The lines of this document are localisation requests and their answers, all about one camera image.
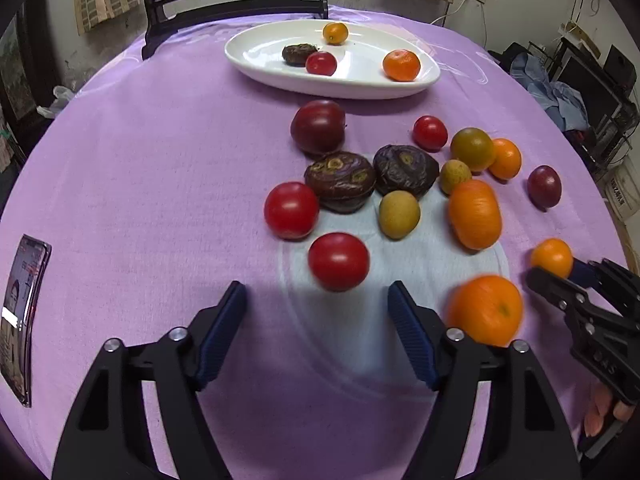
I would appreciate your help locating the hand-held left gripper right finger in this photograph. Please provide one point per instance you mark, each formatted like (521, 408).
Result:
(412, 335)

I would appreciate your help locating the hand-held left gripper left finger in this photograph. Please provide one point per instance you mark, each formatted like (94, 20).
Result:
(220, 340)

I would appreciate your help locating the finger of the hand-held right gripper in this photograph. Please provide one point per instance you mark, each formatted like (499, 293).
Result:
(550, 285)
(620, 280)

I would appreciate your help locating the small round orange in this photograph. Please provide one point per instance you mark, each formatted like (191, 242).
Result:
(551, 257)

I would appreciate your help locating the large orange mandarin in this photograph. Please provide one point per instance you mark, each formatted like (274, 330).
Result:
(484, 310)

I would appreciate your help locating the small dark purple plum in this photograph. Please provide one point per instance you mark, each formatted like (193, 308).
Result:
(544, 186)

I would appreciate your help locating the oblong orange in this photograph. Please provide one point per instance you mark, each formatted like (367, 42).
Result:
(474, 215)

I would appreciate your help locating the small yellow-green longan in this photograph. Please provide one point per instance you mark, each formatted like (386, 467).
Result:
(454, 176)

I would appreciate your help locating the wrinkled dark passion fruit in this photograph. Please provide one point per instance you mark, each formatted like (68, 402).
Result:
(405, 170)

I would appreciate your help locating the spotted wrinkled passion fruit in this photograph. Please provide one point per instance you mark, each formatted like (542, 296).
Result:
(340, 181)

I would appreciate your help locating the large dark red tomato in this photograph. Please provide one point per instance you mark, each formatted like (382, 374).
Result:
(318, 126)

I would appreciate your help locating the white oval plate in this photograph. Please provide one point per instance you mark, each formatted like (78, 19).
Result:
(360, 80)

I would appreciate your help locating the person's right hand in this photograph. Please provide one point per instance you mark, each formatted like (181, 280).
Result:
(597, 412)

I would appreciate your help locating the cardboard box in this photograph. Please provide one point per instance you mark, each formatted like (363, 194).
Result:
(625, 190)

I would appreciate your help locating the green-orange tomato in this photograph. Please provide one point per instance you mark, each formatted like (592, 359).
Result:
(470, 149)

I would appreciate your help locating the blue clothes pile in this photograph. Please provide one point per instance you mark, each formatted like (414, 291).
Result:
(560, 95)

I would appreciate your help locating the purple tablecloth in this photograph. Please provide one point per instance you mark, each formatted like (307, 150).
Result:
(150, 160)

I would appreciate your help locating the smartphone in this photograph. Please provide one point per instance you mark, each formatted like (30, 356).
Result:
(22, 310)

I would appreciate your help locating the black equipment rack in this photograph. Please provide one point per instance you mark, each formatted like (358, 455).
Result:
(590, 80)

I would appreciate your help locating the black speaker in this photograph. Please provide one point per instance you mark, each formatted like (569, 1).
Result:
(620, 65)

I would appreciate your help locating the black bag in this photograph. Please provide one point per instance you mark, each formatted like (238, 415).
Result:
(515, 55)

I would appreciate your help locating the small red cherry tomato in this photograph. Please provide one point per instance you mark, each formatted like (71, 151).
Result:
(320, 63)

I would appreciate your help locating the white plastic bag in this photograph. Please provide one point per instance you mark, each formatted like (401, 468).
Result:
(62, 95)

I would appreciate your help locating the small wrinkled passion fruit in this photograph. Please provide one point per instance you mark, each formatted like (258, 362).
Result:
(295, 54)

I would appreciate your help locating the small orange kumquat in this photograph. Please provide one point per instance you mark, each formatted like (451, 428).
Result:
(335, 33)

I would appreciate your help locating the black chair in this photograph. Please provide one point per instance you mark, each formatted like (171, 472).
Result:
(155, 35)

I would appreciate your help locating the dark wooden cabinet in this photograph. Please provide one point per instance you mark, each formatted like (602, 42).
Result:
(20, 85)

